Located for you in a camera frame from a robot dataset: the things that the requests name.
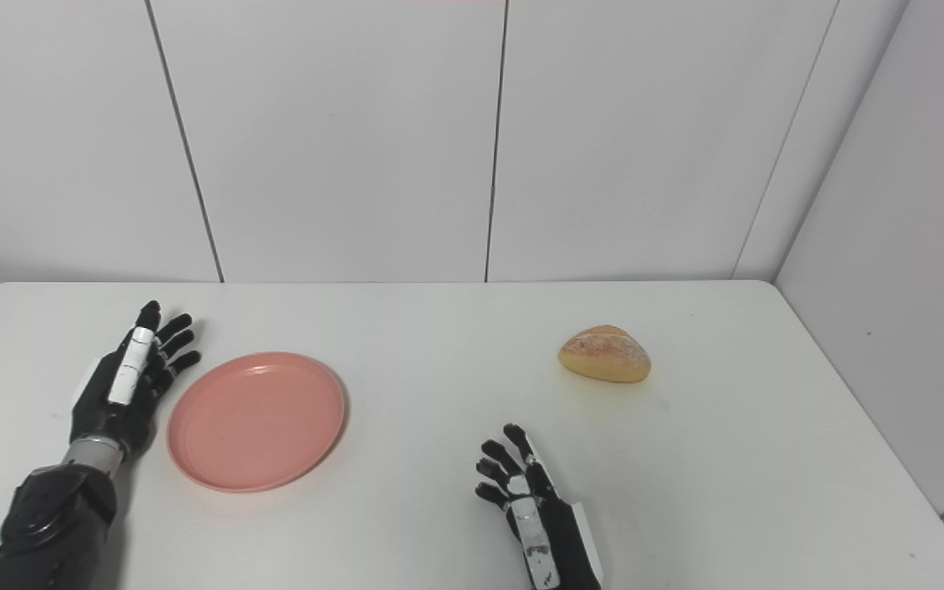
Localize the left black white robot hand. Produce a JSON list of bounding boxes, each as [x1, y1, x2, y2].
[[69, 300, 203, 461]]

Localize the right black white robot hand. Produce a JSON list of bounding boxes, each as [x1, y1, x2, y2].
[[474, 423, 605, 590]]

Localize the pink round plate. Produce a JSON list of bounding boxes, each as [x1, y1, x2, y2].
[[166, 352, 348, 494]]

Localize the golden bread roll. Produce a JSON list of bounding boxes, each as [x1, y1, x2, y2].
[[557, 324, 653, 384]]

